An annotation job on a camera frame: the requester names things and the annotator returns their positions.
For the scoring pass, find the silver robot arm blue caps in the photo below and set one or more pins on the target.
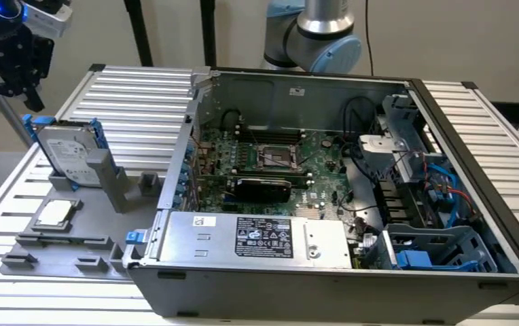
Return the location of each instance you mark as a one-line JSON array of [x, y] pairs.
[[318, 30]]

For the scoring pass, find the silver power supply unit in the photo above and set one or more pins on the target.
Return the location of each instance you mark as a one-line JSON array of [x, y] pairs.
[[223, 237]]

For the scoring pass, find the black open PC case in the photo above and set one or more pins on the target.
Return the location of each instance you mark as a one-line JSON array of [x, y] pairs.
[[313, 292]]

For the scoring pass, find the grey metal pole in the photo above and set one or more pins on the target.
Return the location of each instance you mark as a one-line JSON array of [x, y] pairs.
[[10, 119]]

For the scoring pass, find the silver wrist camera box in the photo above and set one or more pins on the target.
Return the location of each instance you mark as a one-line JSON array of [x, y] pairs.
[[52, 22]]

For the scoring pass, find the green motherboard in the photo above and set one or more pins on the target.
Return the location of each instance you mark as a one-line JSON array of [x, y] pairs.
[[322, 176]]

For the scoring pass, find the hard disk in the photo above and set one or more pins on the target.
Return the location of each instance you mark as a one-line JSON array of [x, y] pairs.
[[68, 153]]

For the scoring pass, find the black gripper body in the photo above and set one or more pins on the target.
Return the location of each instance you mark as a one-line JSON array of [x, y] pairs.
[[6, 54]]

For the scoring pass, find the silver metal drive cage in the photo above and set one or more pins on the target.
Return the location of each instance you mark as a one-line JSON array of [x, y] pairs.
[[397, 142]]

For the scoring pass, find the CPU socket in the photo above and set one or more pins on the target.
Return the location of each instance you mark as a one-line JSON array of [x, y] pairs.
[[274, 156]]

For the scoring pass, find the black stand pole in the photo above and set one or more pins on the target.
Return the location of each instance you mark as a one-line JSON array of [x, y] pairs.
[[207, 34], [139, 34]]

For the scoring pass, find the black box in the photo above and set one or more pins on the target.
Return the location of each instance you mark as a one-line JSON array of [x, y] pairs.
[[513, 115]]

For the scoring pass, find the grey parts rack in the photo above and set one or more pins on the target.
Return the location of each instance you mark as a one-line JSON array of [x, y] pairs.
[[104, 217]]

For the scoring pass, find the silver CPU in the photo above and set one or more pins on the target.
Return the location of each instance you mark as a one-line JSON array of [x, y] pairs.
[[58, 213]]

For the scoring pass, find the blue case latch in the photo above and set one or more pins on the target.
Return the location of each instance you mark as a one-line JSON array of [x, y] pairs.
[[134, 237]]

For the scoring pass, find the black graphics card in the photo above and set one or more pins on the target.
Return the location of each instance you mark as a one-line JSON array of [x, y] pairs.
[[261, 190]]

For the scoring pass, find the small silver heatsink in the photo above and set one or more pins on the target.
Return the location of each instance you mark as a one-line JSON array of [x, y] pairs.
[[308, 212]]

